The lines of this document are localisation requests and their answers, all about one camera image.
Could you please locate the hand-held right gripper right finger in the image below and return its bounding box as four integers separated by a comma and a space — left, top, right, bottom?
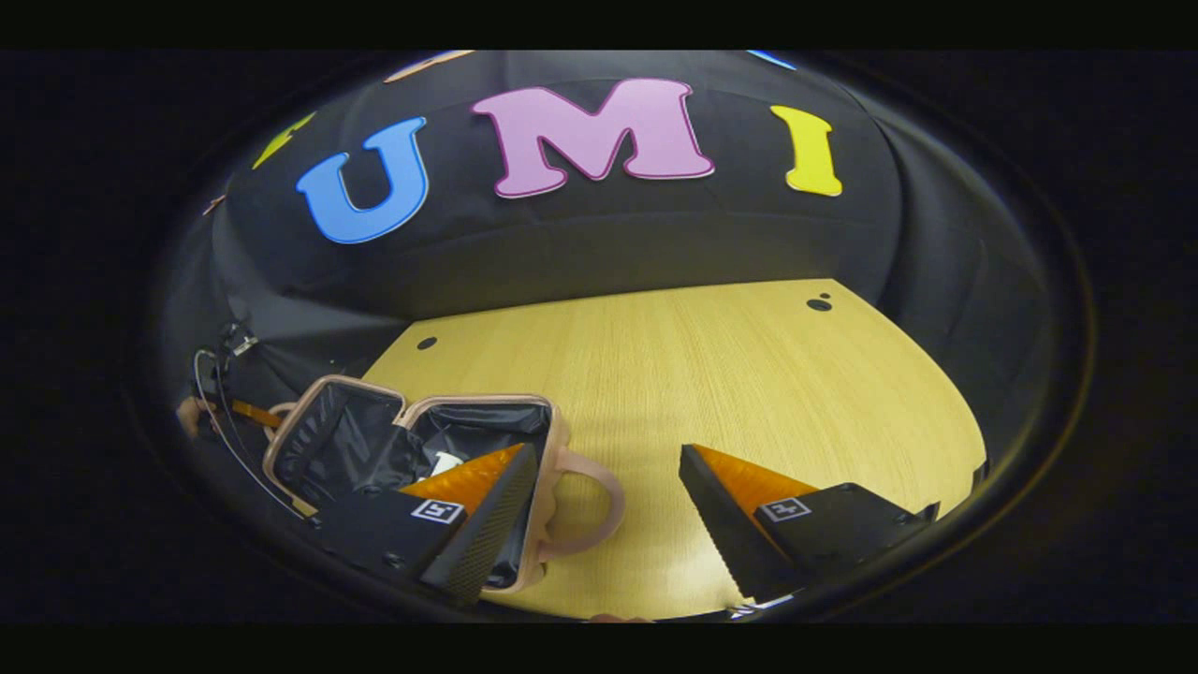
679, 444, 940, 603

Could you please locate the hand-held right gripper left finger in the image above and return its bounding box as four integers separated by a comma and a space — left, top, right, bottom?
314, 442, 541, 605

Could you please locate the pink suitcase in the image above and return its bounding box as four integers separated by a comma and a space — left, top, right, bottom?
262, 374, 626, 595

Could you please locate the thin white cable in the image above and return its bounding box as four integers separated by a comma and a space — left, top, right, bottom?
192, 348, 314, 520

